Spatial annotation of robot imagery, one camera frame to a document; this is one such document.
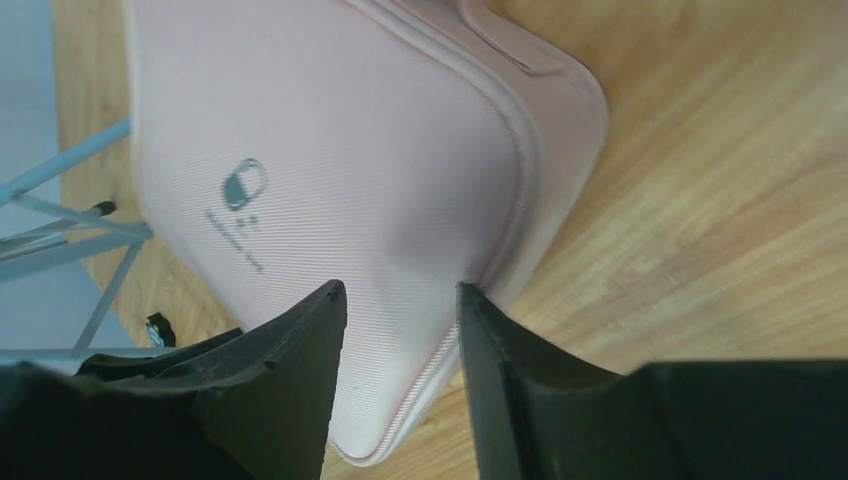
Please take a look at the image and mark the pink medicine kit case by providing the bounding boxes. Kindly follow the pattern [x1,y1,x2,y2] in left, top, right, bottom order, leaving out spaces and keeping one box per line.
[124,1,609,467]

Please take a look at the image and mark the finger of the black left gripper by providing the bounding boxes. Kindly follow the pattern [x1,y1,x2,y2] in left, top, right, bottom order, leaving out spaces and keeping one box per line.
[76,328,244,381]

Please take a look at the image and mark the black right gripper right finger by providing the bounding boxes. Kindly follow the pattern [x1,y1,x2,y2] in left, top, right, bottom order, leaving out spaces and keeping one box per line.
[457,283,847,479]

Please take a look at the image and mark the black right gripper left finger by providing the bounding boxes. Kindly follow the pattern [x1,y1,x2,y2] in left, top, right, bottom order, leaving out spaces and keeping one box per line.
[1,280,347,479]

